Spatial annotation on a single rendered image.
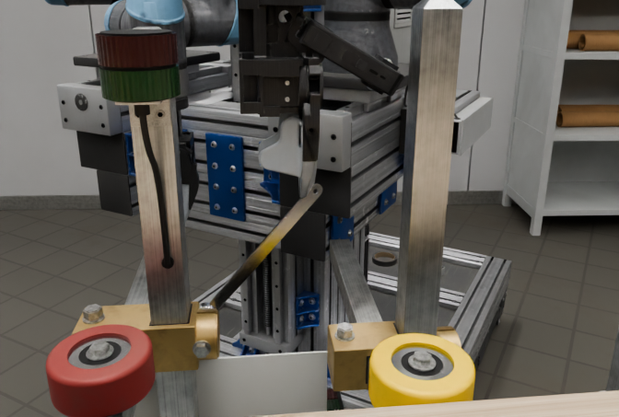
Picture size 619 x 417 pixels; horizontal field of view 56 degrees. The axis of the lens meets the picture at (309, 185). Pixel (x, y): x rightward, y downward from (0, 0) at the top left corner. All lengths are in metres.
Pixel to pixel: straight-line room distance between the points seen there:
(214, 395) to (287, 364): 0.09
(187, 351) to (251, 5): 0.34
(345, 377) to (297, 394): 0.08
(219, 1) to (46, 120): 2.51
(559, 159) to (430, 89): 3.01
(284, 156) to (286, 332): 0.89
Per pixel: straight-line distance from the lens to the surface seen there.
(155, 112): 0.51
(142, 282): 0.70
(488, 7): 3.24
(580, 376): 2.13
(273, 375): 0.67
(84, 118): 1.24
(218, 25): 0.96
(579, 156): 3.57
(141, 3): 0.83
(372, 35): 1.02
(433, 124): 0.54
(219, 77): 1.44
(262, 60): 0.56
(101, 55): 0.47
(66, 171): 3.45
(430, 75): 0.53
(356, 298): 0.72
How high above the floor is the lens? 1.18
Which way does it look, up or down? 19 degrees down
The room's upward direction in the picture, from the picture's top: straight up
